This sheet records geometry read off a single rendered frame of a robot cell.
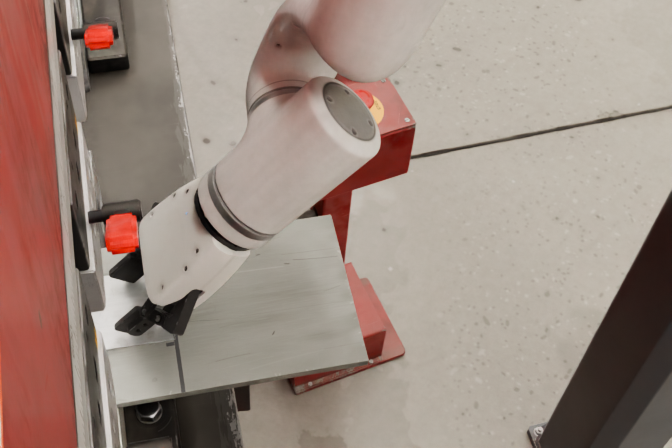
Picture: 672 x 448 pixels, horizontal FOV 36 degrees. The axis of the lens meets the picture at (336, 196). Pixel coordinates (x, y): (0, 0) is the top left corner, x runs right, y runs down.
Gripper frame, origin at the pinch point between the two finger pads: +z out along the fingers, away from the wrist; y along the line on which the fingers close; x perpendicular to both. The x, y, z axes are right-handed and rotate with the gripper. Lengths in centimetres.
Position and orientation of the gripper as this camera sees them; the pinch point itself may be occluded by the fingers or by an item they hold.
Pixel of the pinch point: (133, 295)
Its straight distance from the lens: 105.4
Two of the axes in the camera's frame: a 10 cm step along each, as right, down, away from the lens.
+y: 2.1, 8.0, -5.6
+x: 7.1, 2.7, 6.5
